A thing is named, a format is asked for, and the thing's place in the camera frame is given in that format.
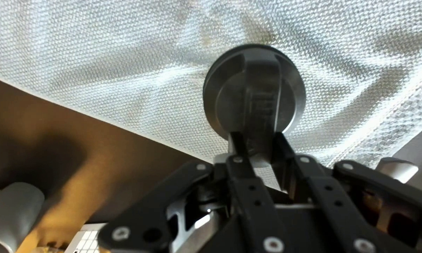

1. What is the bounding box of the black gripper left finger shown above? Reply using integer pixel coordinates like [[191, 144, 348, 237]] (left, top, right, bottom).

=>
[[97, 133, 292, 253]]

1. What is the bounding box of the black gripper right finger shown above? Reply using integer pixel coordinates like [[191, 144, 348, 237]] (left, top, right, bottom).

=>
[[271, 133, 422, 253]]

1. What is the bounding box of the black bottle lid with handle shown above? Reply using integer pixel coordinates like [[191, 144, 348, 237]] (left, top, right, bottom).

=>
[[202, 44, 308, 158]]

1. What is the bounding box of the white plastic basket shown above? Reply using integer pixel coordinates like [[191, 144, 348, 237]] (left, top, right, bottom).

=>
[[63, 222, 109, 253]]

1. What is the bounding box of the light blue towel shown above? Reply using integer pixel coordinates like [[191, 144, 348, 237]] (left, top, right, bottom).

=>
[[0, 0, 422, 172]]

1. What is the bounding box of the steel utensil holder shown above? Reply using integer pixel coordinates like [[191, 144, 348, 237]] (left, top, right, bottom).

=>
[[0, 182, 46, 253]]

